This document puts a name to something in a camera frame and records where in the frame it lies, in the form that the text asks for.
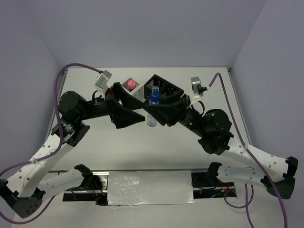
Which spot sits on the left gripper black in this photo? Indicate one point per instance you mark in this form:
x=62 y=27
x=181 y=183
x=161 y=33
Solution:
x=122 y=115

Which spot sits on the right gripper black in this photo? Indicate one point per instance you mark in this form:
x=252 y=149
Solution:
x=170 y=113

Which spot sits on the clear blue-capped glue tube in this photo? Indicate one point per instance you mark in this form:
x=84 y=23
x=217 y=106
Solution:
x=154 y=99

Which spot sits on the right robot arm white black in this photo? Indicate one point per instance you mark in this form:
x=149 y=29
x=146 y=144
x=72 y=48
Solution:
x=272 y=173

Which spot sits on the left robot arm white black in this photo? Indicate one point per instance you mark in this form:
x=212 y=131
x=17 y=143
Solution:
x=28 y=188

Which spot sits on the black two-slot organizer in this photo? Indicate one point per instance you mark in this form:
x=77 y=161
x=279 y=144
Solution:
x=163 y=85

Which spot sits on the white two-slot organizer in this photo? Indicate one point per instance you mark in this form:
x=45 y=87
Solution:
x=137 y=93

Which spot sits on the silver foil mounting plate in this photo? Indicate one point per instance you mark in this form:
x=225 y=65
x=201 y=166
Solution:
x=140 y=188

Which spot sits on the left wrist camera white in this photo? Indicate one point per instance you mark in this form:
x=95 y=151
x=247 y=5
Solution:
x=102 y=80

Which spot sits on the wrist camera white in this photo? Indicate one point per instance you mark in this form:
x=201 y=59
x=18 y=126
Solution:
x=102 y=80
x=198 y=89

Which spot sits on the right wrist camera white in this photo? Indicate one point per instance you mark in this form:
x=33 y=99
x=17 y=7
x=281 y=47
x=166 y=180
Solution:
x=198 y=89

